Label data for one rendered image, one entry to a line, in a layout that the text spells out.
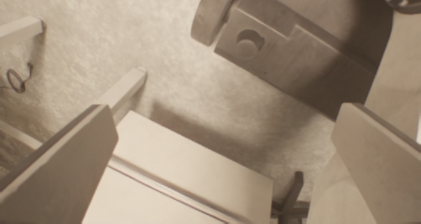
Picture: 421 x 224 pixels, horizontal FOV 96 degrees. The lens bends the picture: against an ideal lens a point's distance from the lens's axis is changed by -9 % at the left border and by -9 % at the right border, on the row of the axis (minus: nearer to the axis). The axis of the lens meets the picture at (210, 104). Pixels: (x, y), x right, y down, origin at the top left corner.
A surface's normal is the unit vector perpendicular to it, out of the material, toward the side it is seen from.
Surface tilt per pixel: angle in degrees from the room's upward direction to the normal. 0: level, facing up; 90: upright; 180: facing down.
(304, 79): 0
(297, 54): 0
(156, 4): 0
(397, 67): 90
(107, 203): 90
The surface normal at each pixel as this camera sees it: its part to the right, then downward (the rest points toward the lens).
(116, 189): 0.35, -0.65
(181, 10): -0.28, 0.62
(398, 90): -0.87, -0.48
